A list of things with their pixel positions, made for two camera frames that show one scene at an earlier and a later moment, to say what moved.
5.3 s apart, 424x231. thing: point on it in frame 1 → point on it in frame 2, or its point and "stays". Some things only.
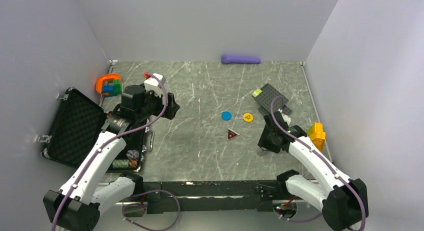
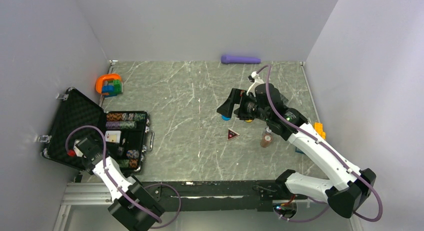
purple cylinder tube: x=229 y=59 stays
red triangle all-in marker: x=231 y=134 stays
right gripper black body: x=267 y=140 → x=249 y=108
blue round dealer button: x=226 y=115 stays
